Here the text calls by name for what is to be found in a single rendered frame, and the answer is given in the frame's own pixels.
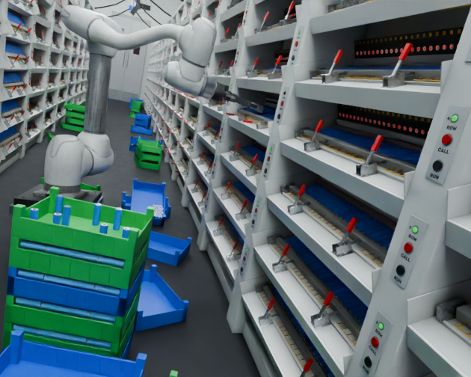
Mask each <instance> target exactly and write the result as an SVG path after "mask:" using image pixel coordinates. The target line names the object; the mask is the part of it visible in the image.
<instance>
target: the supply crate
mask: <svg viewBox="0 0 471 377"><path fill-rule="evenodd" d="M59 190H60V188H58V187H54V186H53V187H51V188H50V191H49V196H48V197H47V198H45V199H43V200H41V201H39V202H38V203H36V204H34V205H32V206H30V207H28V208H27V209H26V208H25V205H22V204H17V205H15V206H13V220H12V229H11V236H12V237H16V238H20V239H27V240H31V241H34V242H41V243H45V244H49V245H56V246H60V247H64V248H71V249H75V250H79V251H86V252H90V253H93V254H100V255H104V256H108V257H115V258H119V259H123V260H130V261H133V260H134V258H135V257H136V255H137V254H138V252H139V250H140V249H141V247H142V246H143V244H144V243H145V241H146V240H147V238H148V236H149V235H150V233H151V229H152V225H153V216H154V212H155V207H151V206H148V208H147V213H146V214H145V213H141V212H134V211H131V210H127V209H122V215H121V220H120V229H119V230H113V225H114V215H115V209H116V207H112V206H106V205H102V206H101V212H100V217H99V225H98V226H93V225H92V222H93V211H94V205H95V203H91V202H87V201H83V200H77V199H73V198H69V197H64V199H63V206H62V213H61V224H53V215H54V213H55V203H56V196H57V195H58V194H59ZM66 205H68V206H71V212H70V224H69V226H64V225H62V218H63V211H64V206H66ZM31 208H37V209H39V212H38V220H35V219H31V218H30V211H31ZM103 223H106V224H108V232H107V234H104V233H100V232H99V230H100V224H103ZM124 227H129V228H130V231H129V238H128V239H127V238H123V237H122V233H123V228H124Z"/></svg>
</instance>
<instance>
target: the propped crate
mask: <svg viewBox="0 0 471 377"><path fill-rule="evenodd" d="M165 185H166V183H164V182H163V183H162V185H159V184H153V183H143V182H138V181H137V178H134V180H133V185H132V198H131V207H130V210H131V211H134V212H141V213H145V214H146V213H147V208H148V206H153V205H158V206H161V207H162V208H163V215H162V219H158V218H154V219H153V224H154V225H161V226H163V225H164V220H165V218H166V215H165Z"/></svg>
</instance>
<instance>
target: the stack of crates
mask: <svg viewBox="0 0 471 377"><path fill-rule="evenodd" d="M23 337H24V331H21V330H17V329H16V330H15V331H14V332H13V333H12V334H11V335H10V345H9V346H8V347H7V348H6V349H5V350H4V351H3V352H2V353H1V354H0V377H143V376H144V368H145V364H146V359H147V355H146V354H142V353H138V356H137V359H136V361H131V360H126V359H122V358H115V357H110V356H106V355H99V354H94V353H90V352H83V351H79V350H75V349H68V348H63V347H59V346H52V345H47V344H43V343H36V342H31V341H27V340H23Z"/></svg>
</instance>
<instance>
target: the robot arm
mask: <svg viewBox="0 0 471 377"><path fill-rule="evenodd" d="M61 21H62V22H63V24H65V26H66V27H67V28H68V29H69V30H71V31H72V32H74V33H75V34H77V35H78V36H80V37H82V38H84V39H85V40H86V44H87V50H88V51H89V53H90V60H89V70H88V79H87V96H86V105H85V113H84V131H83V132H81V133H79V134H78V137H76V136H74V135H56V136H55V137H54V138H53V139H52V140H51V141H50V142H49V145H48V147H47V150H46V157H45V164H44V185H43V188H42V189H41V190H38V191H34V192H33V195H34V196H41V197H45V198H47V197H48V196H49V191H50V188H51V187H53V186H54V187H58V188H60V190H59V194H62V195H63V196H64V197H69V198H73V199H77V198H80V197H82V196H84V195H86V194H88V191H86V190H82V189H81V179H82V178H83V177H84V176H92V175H96V174H101V173H102V172H104V171H106V170H108V169H109V168H110V167H111V166H112V164H113V161H114V153H113V150H112V149H111V145H110V139H109V138H108V136H107V135H106V134H105V122H106V114H107V106H108V91H109V82H110V75H111V59H112V58H113V57H114V56H115V55H116V53H117V50H118V49H119V50H130V49H136V48H138V47H141V46H145V45H148V44H151V43H154V42H157V41H160V40H163V39H172V40H175V41H176V42H177V43H178V47H179V49H181V50H182V52H183V53H182V57H181V59H180V61H179V62H177V61H172V62H169V63H167V66H166V67H165V70H164V80H165V81H166V82H167V83H168V84H169V85H170V86H171V87H173V88H176V89H177V90H179V91H181V92H184V93H187V94H194V95H198V96H201V97H202V98H205V99H210V98H211V99H213V100H215V101H217V102H219V101H220V100H221V97H223V98H224V99H225V100H227V101H230V102H237V103H238V104H241V105H244V106H247V108H248V109H249V108H250V109H253V110H254V111H258V112H260V113H263V111H264V108H265V106H262V105H259V104H257V103H254V102H251V101H249V100H248V99H243V98H241V97H239V96H237V95H236V94H233V93H232V92H230V91H227V92H225V91H224V89H225V85H223V84H221V83H219V82H216V79H213V78H211V77H209V76H207V75H204V74H203V73H204V70H205V67H206V64H207V62H208V60H209V59H210V57H211V54H212V51H213V49H214V46H215V41H216V37H217V30H216V27H215V24H214V23H213V22H211V21H209V20H208V19H207V18H205V17H201V18H198V19H196V20H195V21H194V22H193V24H192V25H186V26H184V27H183V26H180V25H174V24H165V25H158V26H155V27H152V28H148V29H144V30H142V31H137V32H135V33H131V34H123V31H122V29H121V28H120V26H119V25H118V24H117V23H116V22H115V21H114V20H112V19H110V18H109V17H107V16H105V15H103V14H101V13H97V12H95V11H92V10H88V9H85V8H81V7H79V6H75V5H67V6H66V7H63V8H62V10H61Z"/></svg>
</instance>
